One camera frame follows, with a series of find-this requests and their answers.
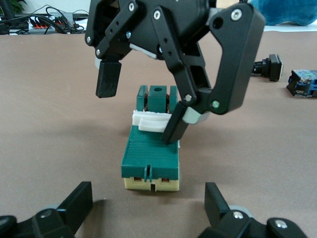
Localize black switch red block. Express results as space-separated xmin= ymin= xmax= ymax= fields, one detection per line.
xmin=251 ymin=54 xmax=285 ymax=82

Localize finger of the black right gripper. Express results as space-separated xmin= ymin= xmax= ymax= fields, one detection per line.
xmin=85 ymin=0 xmax=139 ymax=99

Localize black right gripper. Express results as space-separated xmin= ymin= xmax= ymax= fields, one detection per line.
xmin=116 ymin=0 xmax=266 ymax=146

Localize grey power strip red switches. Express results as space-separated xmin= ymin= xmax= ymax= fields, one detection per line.
xmin=54 ymin=13 xmax=75 ymax=27
xmin=29 ymin=15 xmax=52 ymax=30

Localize tangled black power cables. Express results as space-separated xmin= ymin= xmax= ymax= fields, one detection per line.
xmin=0 ymin=4 xmax=88 ymax=35

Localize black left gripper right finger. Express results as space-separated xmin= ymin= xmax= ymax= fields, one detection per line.
xmin=198 ymin=182 xmax=310 ymax=238

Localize green push button blue block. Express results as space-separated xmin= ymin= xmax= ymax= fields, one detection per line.
xmin=286 ymin=69 xmax=317 ymax=99

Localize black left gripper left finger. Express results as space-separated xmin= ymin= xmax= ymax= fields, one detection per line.
xmin=0 ymin=181 xmax=94 ymax=238

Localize green plant leaves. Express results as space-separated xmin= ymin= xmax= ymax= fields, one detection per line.
xmin=0 ymin=0 xmax=27 ymax=14

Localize green terminal block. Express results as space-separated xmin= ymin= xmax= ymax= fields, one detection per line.
xmin=120 ymin=85 xmax=181 ymax=193

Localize blue fabric object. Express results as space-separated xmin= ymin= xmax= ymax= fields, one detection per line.
xmin=249 ymin=0 xmax=317 ymax=27

